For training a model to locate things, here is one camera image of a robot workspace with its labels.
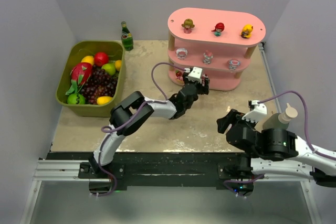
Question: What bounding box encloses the purple grapes bunch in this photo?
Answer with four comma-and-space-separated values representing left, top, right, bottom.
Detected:
80, 65, 119, 105

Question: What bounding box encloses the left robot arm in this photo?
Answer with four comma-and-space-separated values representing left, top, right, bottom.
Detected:
89, 74, 210, 174

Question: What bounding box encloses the yellow mango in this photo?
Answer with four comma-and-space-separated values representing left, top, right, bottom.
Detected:
97, 96, 113, 105

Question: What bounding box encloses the yellow lemon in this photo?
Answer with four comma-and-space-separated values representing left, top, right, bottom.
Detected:
81, 56, 95, 65

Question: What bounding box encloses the brown-haired doll toy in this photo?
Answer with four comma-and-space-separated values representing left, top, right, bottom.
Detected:
181, 18, 195, 34

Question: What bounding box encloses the green glass bottle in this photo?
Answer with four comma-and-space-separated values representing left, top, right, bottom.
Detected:
121, 22, 133, 51

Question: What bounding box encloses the red-haired doll toy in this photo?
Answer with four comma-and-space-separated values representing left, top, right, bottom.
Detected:
211, 23, 225, 37

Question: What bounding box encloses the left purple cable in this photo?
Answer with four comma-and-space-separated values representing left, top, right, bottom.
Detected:
90, 62, 191, 197

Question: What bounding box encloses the pink planet toy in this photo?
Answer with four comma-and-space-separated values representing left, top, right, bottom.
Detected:
227, 59, 241, 71

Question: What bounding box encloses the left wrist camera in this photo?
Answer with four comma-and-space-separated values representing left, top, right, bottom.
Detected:
183, 67, 203, 83

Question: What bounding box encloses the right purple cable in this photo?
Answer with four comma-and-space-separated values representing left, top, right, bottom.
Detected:
223, 90, 336, 198

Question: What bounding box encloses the green apple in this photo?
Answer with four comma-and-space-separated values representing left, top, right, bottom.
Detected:
101, 63, 116, 76

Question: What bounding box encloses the pink dragon fruit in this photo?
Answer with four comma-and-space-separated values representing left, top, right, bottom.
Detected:
66, 62, 92, 95

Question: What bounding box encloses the pink round toy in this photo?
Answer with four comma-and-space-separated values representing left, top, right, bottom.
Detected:
176, 48, 188, 60

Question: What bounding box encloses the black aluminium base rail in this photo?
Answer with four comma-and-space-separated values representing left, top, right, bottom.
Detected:
34, 152, 312, 194

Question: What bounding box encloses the purple cable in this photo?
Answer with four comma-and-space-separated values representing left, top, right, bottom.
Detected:
90, 62, 191, 197
223, 90, 336, 198

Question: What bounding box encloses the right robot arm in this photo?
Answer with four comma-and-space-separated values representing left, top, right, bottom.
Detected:
216, 106, 335, 188

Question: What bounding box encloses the green soap dispenser bottle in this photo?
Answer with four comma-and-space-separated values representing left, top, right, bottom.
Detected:
262, 103, 298, 130

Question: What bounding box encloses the strawberry cake toy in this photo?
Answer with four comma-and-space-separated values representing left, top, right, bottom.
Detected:
175, 70, 184, 84

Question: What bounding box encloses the pink three-tier shelf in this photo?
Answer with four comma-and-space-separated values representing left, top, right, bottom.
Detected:
167, 7, 266, 91

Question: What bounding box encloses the olive green fruit bin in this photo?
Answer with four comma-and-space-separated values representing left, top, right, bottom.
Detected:
56, 41, 126, 117

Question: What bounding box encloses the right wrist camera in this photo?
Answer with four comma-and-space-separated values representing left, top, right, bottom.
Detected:
242, 100, 267, 124

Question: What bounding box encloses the yellow-haired doll toy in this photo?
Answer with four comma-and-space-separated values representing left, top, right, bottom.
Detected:
240, 24, 254, 39

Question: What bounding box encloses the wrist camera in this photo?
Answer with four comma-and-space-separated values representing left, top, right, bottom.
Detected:
183, 67, 203, 83
242, 100, 267, 124

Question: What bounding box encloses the orange fruit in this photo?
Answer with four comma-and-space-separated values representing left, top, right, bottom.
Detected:
114, 60, 122, 72

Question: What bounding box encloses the small pink figure toy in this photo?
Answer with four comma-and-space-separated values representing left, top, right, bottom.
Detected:
203, 50, 214, 65

